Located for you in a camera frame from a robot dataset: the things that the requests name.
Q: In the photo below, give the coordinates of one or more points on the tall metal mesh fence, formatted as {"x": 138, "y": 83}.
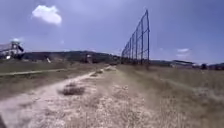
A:
{"x": 141, "y": 40}

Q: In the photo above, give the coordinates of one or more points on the dry grass field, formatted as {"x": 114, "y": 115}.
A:
{"x": 166, "y": 96}

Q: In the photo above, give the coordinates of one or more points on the pale dirt path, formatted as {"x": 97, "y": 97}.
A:
{"x": 50, "y": 95}

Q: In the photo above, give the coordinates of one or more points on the low long building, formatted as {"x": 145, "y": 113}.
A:
{"x": 182, "y": 63}

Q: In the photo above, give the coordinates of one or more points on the pale concrete strip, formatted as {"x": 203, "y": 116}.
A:
{"x": 30, "y": 71}

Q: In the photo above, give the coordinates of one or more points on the metal frame structure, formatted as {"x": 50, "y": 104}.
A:
{"x": 12, "y": 50}

